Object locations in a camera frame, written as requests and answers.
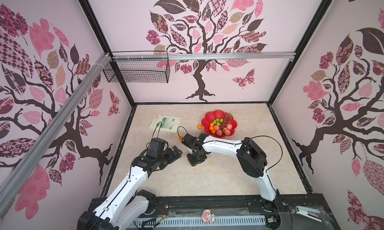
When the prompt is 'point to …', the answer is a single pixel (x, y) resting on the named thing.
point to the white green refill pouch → (165, 123)
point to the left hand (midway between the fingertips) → (177, 158)
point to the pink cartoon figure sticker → (207, 216)
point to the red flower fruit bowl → (209, 117)
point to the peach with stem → (216, 127)
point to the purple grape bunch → (227, 119)
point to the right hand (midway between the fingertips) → (192, 162)
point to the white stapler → (312, 213)
